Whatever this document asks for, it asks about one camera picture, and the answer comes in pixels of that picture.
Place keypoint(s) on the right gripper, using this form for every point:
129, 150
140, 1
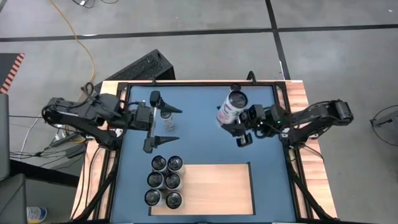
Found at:
267, 124

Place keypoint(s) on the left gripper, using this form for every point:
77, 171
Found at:
143, 116

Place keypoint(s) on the white Celsius can red print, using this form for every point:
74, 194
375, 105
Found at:
231, 107

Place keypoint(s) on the white Celsius can blue band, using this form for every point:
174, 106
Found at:
159, 162

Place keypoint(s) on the white Celsius can yellow band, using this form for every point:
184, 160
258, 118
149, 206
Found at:
174, 199

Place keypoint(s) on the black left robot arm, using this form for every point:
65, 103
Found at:
77, 109

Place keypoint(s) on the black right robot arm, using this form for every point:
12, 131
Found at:
311, 116

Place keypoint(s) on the wooden shelf board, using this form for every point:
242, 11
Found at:
217, 193

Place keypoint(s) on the silver mounting plate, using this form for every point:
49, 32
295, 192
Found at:
119, 133
283, 136

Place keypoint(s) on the blue table mat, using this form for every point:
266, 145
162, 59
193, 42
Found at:
202, 130

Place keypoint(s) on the black perforated metal box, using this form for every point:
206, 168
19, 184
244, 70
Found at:
140, 67

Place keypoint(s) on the grey power adapter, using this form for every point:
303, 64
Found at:
76, 152

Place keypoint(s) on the white power strip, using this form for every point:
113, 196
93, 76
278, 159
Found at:
61, 133

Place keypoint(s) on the black flat floor bar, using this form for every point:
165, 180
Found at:
43, 174

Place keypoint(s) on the white plastic container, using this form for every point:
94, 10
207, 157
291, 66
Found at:
36, 214

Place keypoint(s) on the black orange striped floor mat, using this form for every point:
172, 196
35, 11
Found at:
7, 67

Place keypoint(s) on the black table frame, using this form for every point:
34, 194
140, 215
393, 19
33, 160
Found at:
186, 84

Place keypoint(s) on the black diagonal frame strut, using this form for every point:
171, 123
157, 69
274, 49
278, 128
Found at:
311, 193
97, 193

